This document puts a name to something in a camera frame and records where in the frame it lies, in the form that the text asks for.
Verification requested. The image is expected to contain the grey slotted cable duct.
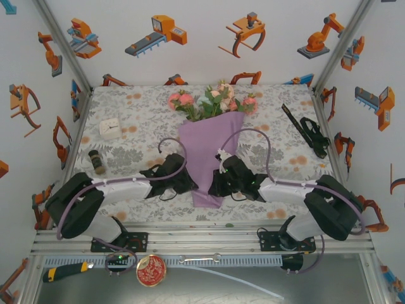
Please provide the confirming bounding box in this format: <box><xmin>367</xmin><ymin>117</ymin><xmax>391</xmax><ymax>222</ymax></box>
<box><xmin>44</xmin><ymin>255</ymin><xmax>283</xmax><ymax>269</ymax></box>

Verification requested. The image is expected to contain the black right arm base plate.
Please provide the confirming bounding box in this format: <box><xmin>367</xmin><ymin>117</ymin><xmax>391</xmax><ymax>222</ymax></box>
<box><xmin>259</xmin><ymin>231</ymin><xmax>317</xmax><ymax>253</ymax></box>

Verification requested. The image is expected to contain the small brown cylindrical bottle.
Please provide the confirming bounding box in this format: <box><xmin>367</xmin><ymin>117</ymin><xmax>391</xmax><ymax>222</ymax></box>
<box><xmin>87</xmin><ymin>150</ymin><xmax>106</xmax><ymax>175</ymax></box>

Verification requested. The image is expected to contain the pink and purple wrapping paper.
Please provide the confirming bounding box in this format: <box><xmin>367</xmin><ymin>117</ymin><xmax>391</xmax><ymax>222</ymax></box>
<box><xmin>177</xmin><ymin>110</ymin><xmax>247</xmax><ymax>210</ymax></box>

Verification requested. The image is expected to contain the aluminium side rail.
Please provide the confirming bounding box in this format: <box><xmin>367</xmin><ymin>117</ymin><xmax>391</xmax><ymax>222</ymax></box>
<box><xmin>311</xmin><ymin>88</ymin><xmax>360</xmax><ymax>229</ymax></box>
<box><xmin>34</xmin><ymin>88</ymin><xmax>94</xmax><ymax>231</ymax></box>

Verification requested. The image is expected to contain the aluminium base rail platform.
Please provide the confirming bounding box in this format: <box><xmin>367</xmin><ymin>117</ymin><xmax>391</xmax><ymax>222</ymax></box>
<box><xmin>30</xmin><ymin>221</ymin><xmax>376</xmax><ymax>256</ymax></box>

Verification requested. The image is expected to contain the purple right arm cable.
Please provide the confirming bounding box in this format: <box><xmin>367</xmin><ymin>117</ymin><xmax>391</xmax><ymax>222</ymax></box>
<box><xmin>220</xmin><ymin>128</ymin><xmax>366</xmax><ymax>275</ymax></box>

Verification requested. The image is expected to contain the black controller board with cables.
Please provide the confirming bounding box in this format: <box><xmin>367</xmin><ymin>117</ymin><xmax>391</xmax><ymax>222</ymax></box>
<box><xmin>280</xmin><ymin>254</ymin><xmax>304</xmax><ymax>276</ymax></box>
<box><xmin>105</xmin><ymin>252</ymin><xmax>136</xmax><ymax>277</ymax></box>

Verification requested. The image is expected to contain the yellow and black utility knife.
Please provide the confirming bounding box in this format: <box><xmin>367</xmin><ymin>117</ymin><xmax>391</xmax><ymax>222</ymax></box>
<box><xmin>42</xmin><ymin>261</ymin><xmax>95</xmax><ymax>284</ymax></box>

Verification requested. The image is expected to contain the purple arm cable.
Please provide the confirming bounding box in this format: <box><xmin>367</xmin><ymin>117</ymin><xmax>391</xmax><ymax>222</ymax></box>
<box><xmin>220</xmin><ymin>128</ymin><xmax>366</xmax><ymax>275</ymax></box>
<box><xmin>56</xmin><ymin>137</ymin><xmax>188</xmax><ymax>276</ymax></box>

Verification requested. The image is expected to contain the grey floral tablecloth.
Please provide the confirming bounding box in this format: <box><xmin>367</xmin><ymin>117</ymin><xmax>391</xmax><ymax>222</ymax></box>
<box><xmin>58</xmin><ymin>84</ymin><xmax>351</xmax><ymax>224</ymax></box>

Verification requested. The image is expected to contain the silver wrench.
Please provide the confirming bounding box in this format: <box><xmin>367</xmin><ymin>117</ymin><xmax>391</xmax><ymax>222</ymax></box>
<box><xmin>178</xmin><ymin>253</ymin><xmax>222</xmax><ymax>263</ymax></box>

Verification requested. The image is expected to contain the teal artificial flower stem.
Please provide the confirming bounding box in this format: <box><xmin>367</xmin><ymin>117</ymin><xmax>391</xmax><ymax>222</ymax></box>
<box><xmin>196</xmin><ymin>94</ymin><xmax>216</xmax><ymax>123</ymax></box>

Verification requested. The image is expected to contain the aluminium frame post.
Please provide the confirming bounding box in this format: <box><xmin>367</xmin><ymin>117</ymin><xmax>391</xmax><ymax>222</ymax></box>
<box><xmin>311</xmin><ymin>0</ymin><xmax>377</xmax><ymax>96</ymax></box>
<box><xmin>31</xmin><ymin>0</ymin><xmax>94</xmax><ymax>96</ymax></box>

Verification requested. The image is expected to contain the thin white plastic tube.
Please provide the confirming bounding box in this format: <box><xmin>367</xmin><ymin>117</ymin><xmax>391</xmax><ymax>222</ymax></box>
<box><xmin>186</xmin><ymin>265</ymin><xmax>285</xmax><ymax>300</ymax></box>

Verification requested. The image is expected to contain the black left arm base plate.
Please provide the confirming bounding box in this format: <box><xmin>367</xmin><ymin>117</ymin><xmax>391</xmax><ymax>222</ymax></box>
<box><xmin>90</xmin><ymin>231</ymin><xmax>149</xmax><ymax>253</ymax></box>

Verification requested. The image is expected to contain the small white square clock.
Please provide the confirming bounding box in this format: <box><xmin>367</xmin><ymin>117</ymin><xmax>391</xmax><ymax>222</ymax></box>
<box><xmin>99</xmin><ymin>118</ymin><xmax>123</xmax><ymax>141</ymax></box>

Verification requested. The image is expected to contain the round red and gold tin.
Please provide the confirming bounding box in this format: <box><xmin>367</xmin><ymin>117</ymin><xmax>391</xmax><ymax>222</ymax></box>
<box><xmin>135</xmin><ymin>255</ymin><xmax>168</xmax><ymax>288</ymax></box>

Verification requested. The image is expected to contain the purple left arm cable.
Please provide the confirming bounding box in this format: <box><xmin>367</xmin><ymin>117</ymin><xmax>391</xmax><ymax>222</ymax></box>
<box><xmin>56</xmin><ymin>137</ymin><xmax>188</xmax><ymax>276</ymax></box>

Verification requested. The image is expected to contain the black ribbon with gold print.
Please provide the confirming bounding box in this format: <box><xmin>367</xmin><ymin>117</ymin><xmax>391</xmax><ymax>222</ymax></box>
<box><xmin>280</xmin><ymin>103</ymin><xmax>332</xmax><ymax>159</ymax></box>

